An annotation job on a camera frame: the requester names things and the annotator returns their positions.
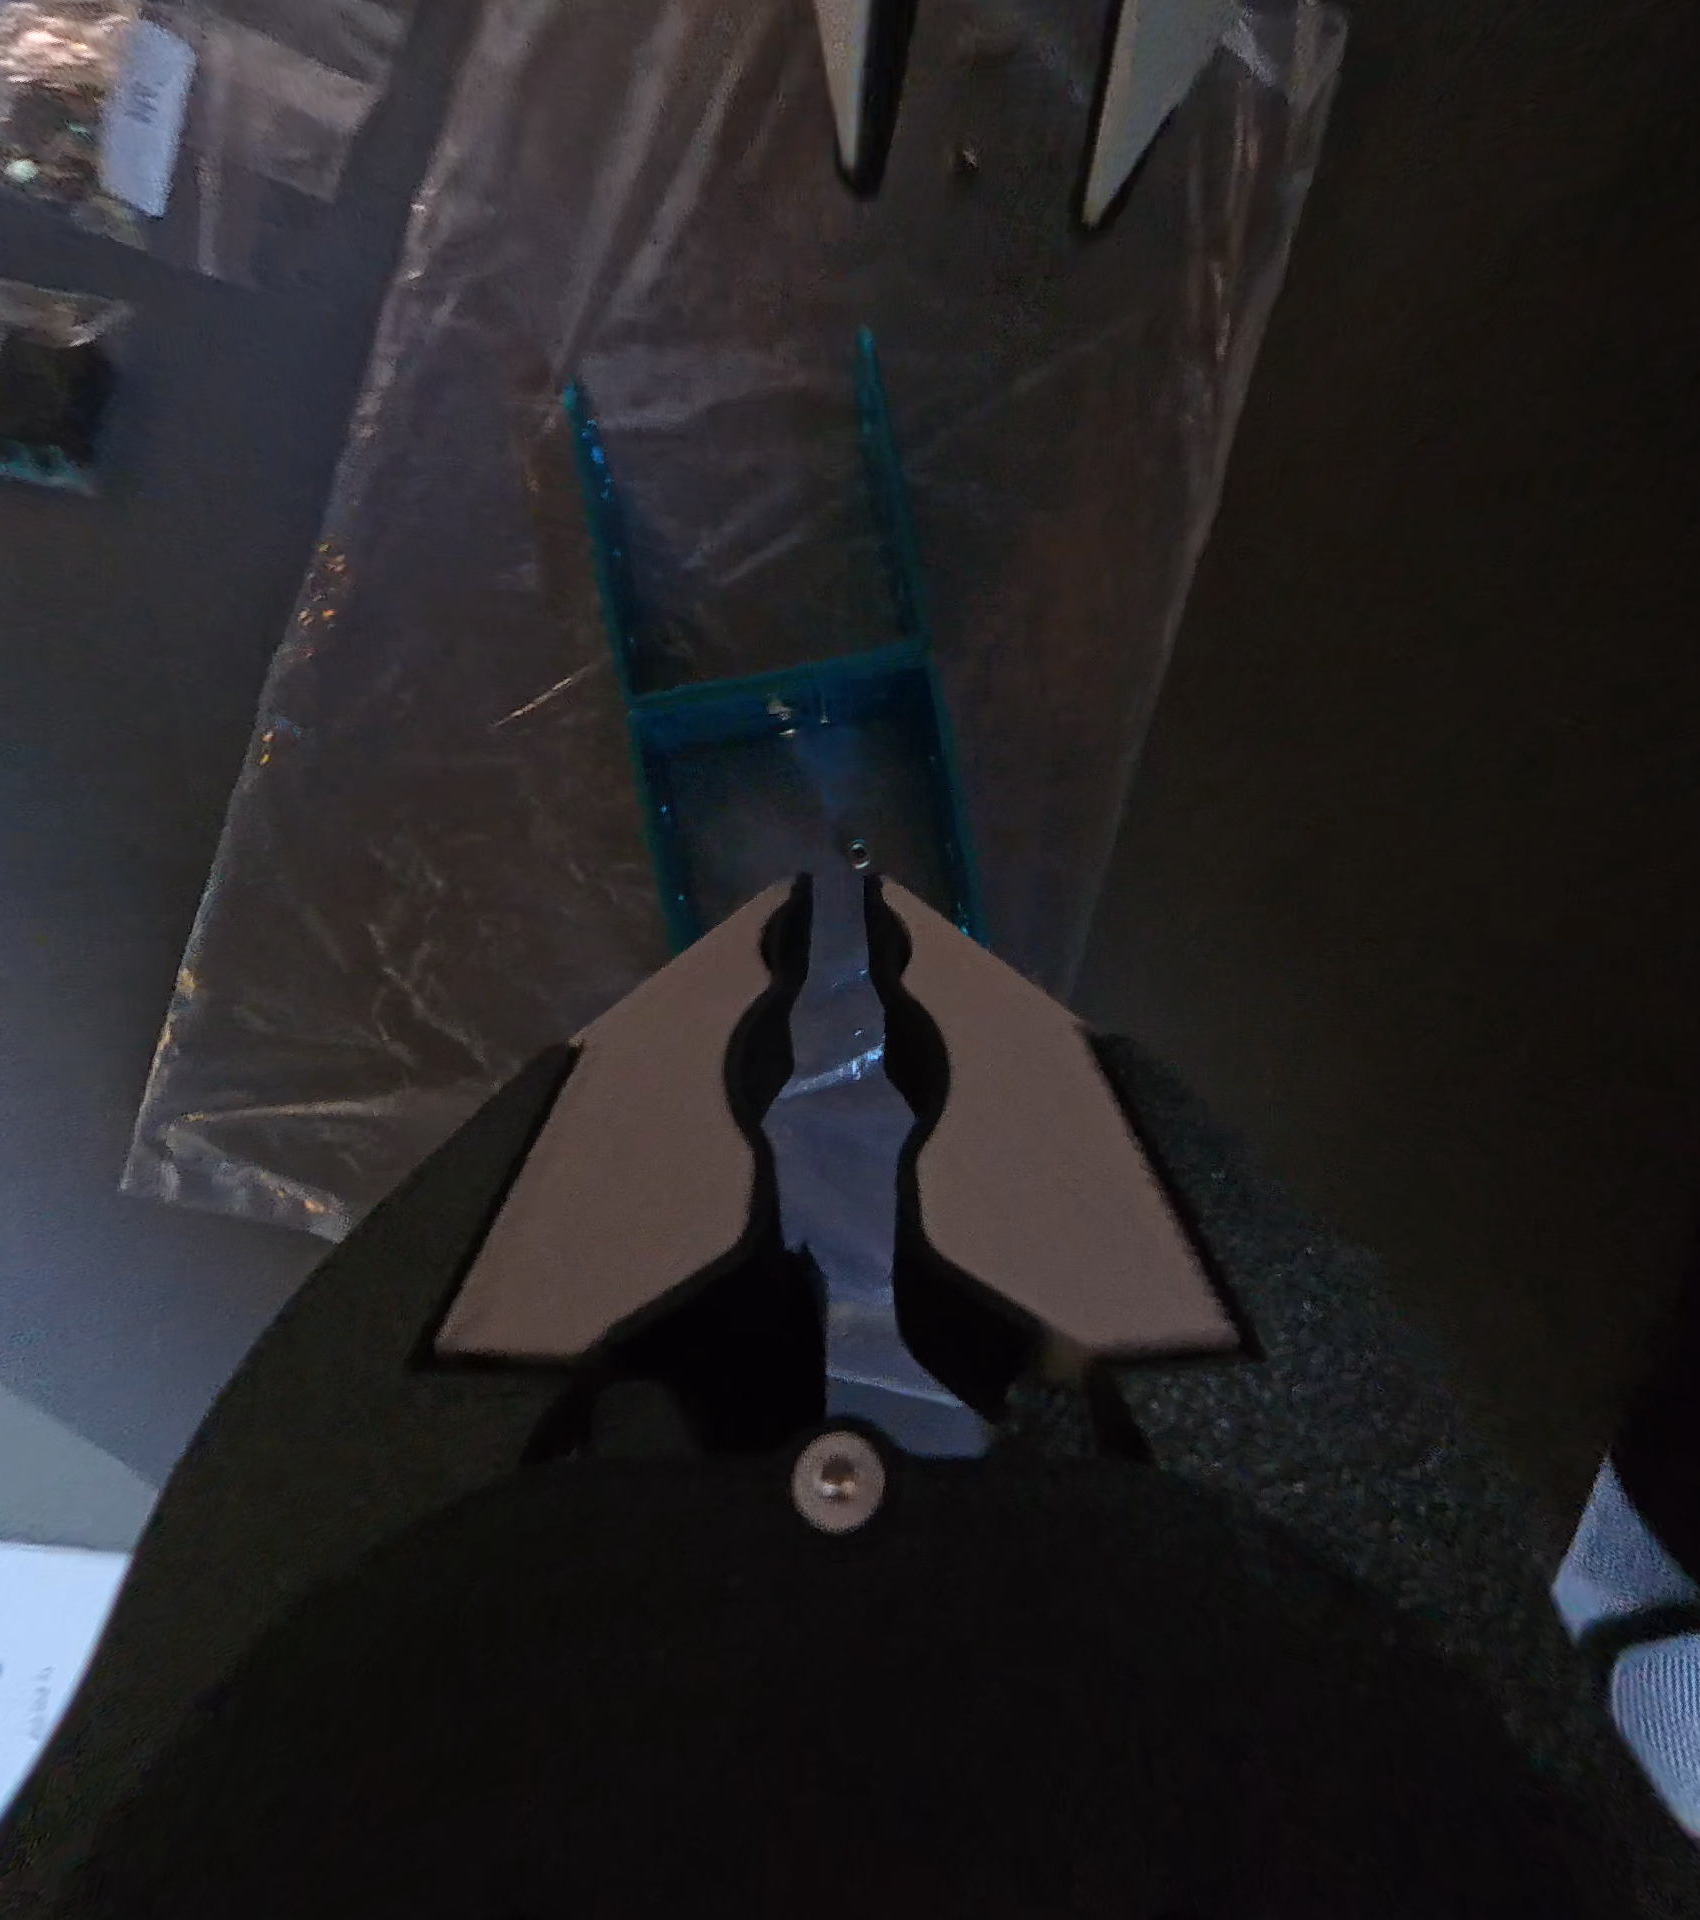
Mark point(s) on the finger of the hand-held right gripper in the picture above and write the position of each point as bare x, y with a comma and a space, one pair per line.
850, 75
1150, 75

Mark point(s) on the group of small zip bags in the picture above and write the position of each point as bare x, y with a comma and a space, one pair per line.
152, 105

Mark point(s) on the blue H-shaped metal bracket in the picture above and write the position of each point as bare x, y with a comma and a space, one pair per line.
715, 712

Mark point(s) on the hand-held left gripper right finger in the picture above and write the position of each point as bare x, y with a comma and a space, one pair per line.
1075, 1200

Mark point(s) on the clear plastic bag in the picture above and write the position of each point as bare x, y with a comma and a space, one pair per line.
491, 525

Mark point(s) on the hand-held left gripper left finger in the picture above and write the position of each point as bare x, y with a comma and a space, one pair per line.
610, 1184

